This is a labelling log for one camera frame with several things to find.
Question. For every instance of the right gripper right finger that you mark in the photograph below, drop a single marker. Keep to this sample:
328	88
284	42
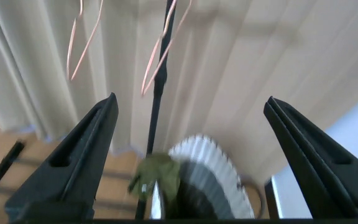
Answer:
322	168

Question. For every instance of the white laundry basket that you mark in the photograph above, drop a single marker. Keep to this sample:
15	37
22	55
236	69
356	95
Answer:
210	155

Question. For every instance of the black clothes rack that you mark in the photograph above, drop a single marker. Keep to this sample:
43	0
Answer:
158	93

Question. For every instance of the pink clothes hanger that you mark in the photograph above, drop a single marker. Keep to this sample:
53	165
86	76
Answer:
151	62
87	40

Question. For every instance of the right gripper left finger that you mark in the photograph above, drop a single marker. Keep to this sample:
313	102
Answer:
73	174

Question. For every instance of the green garment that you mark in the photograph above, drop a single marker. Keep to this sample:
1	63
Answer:
160	171

